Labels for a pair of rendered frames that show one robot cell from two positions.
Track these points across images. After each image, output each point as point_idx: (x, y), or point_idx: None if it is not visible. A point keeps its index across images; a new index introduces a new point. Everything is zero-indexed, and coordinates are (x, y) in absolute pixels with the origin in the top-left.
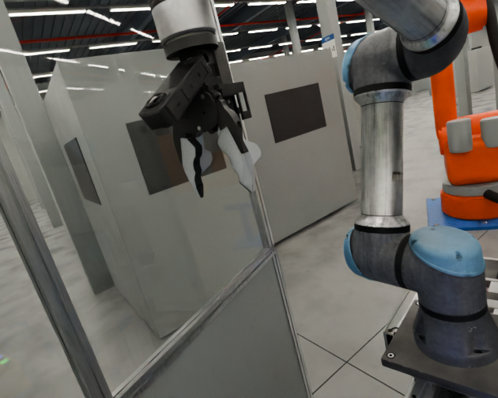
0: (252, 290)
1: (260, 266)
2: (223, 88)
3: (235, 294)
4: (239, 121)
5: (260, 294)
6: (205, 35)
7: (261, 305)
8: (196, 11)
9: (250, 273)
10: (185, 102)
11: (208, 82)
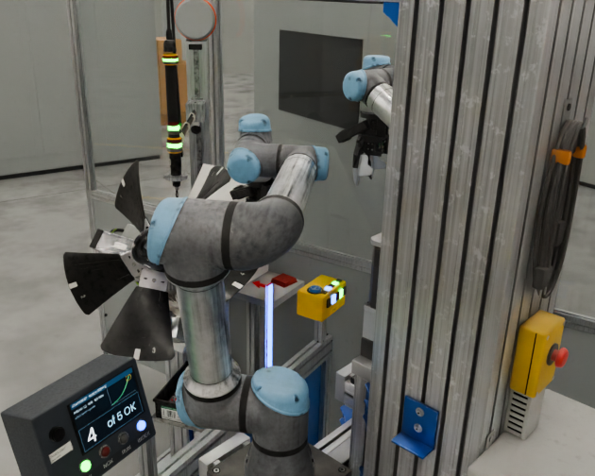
0: (561, 338)
1: (591, 330)
2: (365, 138)
3: None
4: (357, 154)
5: (571, 353)
6: (364, 114)
7: (566, 362)
8: (363, 104)
9: (570, 322)
10: (345, 137)
11: (368, 132)
